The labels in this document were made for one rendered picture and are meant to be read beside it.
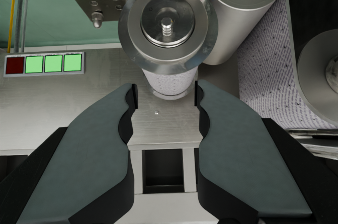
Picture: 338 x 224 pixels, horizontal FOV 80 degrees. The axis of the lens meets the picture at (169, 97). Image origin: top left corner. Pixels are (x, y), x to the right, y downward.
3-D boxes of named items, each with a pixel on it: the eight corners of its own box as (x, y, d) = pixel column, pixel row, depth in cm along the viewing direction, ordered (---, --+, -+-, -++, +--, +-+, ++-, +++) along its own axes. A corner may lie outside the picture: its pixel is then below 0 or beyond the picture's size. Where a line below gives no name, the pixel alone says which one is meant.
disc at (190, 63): (215, -22, 31) (222, 72, 29) (214, -20, 31) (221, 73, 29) (117, -18, 31) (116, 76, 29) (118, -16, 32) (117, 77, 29)
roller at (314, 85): (388, 26, 30) (409, 123, 27) (290, 73, 54) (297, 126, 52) (290, 30, 30) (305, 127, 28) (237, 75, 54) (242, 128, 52)
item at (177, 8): (194, -7, 28) (195, 44, 27) (193, 1, 30) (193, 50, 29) (141, -7, 28) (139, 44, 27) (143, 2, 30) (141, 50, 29)
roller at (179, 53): (205, -17, 30) (210, 59, 28) (190, 51, 55) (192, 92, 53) (127, -13, 30) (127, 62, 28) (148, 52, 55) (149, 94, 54)
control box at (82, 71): (84, 51, 63) (83, 73, 62) (85, 52, 64) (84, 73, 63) (4, 55, 63) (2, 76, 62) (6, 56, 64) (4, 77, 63)
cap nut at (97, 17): (101, 11, 63) (101, 25, 63) (105, 18, 67) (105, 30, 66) (89, 12, 63) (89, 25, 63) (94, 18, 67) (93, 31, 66)
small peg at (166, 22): (174, 18, 25) (169, 28, 25) (174, 29, 28) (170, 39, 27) (163, 14, 25) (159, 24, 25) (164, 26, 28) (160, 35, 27)
